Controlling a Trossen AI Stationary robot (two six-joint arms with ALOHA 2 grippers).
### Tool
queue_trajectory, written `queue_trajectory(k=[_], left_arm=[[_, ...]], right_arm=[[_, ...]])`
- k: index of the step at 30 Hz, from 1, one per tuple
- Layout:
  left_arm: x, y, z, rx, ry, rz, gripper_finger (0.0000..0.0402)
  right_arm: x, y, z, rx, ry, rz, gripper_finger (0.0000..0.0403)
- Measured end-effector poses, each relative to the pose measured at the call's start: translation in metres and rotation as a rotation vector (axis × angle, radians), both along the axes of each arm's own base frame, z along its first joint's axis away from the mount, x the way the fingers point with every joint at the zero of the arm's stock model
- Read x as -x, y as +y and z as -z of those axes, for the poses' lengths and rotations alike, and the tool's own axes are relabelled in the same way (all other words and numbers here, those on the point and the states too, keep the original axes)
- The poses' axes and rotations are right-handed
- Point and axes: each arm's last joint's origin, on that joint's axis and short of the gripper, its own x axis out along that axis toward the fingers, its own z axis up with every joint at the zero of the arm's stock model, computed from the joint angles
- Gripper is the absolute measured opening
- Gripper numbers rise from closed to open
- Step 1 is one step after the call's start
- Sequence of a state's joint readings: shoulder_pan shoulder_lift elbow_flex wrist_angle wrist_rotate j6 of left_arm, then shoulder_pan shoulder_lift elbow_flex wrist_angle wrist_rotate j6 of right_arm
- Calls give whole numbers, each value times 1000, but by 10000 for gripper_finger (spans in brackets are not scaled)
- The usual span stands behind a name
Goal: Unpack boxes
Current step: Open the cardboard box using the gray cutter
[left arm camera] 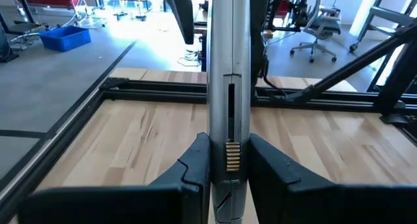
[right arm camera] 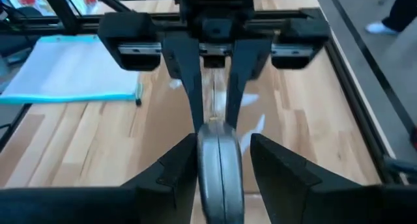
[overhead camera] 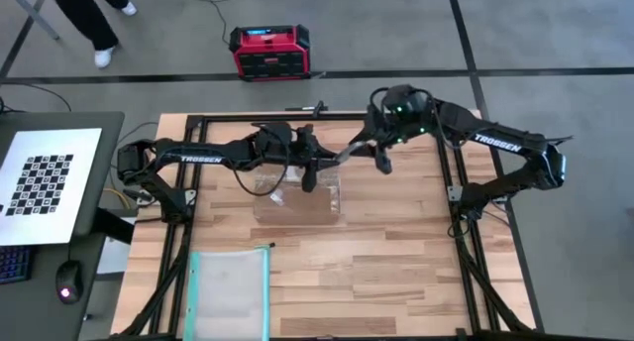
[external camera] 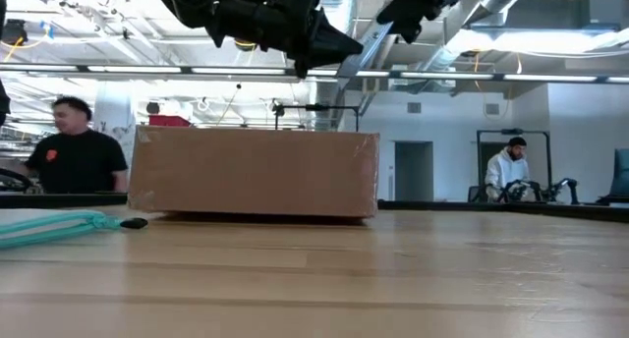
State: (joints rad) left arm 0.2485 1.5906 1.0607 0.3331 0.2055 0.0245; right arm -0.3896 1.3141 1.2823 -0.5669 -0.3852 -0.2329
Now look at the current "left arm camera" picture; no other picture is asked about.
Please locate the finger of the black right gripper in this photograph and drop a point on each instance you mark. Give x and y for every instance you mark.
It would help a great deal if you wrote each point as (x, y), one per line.
(182, 12)

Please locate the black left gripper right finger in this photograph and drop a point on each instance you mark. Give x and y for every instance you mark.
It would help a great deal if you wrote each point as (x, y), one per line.
(309, 204)

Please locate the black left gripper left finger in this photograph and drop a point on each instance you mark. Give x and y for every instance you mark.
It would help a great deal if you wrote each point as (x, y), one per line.
(130, 204)

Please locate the silver utility knife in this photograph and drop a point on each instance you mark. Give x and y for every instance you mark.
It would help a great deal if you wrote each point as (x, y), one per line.
(221, 71)

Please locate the blue plastic bin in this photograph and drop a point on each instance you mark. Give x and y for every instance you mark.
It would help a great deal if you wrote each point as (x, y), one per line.
(65, 38)

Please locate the grey office chair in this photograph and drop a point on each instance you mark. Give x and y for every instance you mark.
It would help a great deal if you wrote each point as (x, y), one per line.
(321, 25)

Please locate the black aluminium table frame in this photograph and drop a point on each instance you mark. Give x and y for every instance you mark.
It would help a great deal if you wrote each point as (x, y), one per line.
(146, 93)

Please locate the grey metal table frame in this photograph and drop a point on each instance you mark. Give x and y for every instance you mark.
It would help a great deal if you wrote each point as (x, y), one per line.
(387, 15)

